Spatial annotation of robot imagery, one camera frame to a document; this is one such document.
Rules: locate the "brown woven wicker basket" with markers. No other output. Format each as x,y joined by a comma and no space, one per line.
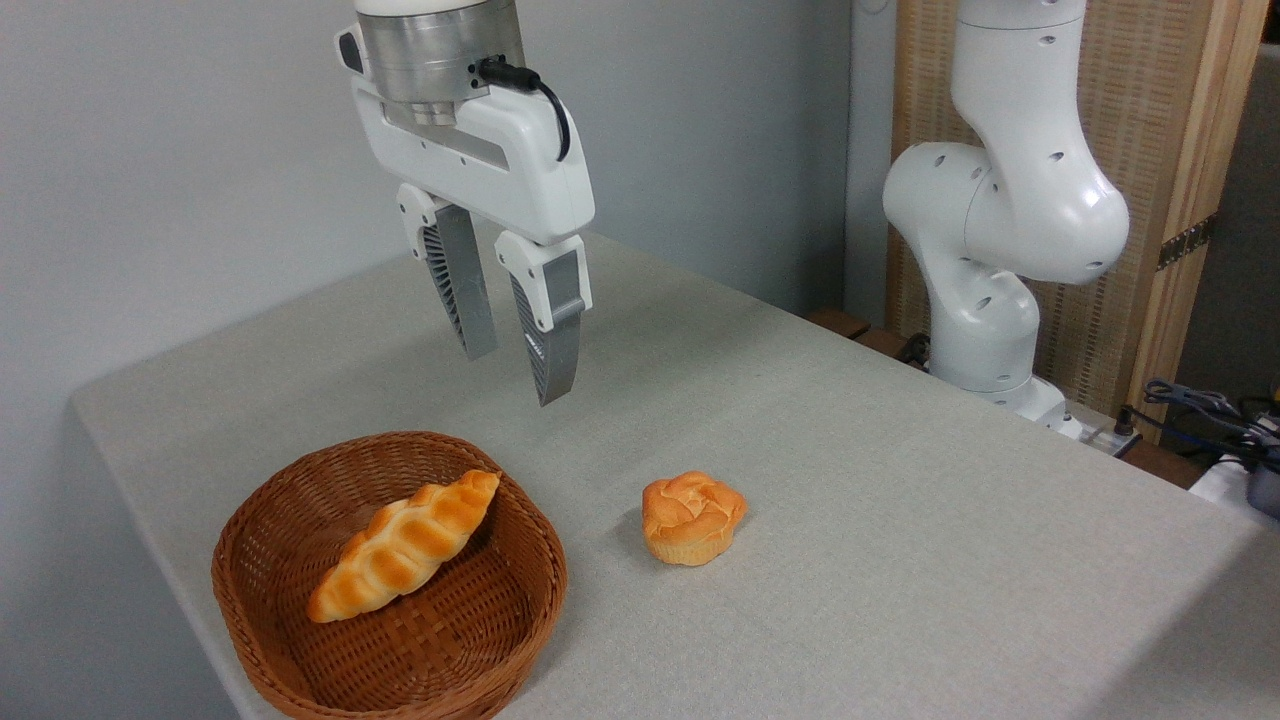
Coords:
470,620

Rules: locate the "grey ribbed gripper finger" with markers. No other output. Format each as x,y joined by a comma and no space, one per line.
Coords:
462,280
556,330

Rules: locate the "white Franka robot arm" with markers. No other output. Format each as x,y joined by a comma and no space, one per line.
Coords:
1010,200

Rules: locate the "long twisted bread loaf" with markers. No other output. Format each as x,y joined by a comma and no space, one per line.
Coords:
400,550

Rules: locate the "wooden woven folding screen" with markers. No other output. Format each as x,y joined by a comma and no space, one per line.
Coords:
1150,110

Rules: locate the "dark metal screen hinge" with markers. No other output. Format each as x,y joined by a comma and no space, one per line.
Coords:
1187,242

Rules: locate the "round orange bread bun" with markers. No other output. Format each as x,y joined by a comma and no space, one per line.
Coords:
692,520

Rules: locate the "black robot base plug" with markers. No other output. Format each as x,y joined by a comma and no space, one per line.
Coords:
1124,422

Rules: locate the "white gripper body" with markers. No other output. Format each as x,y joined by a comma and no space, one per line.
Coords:
500,160

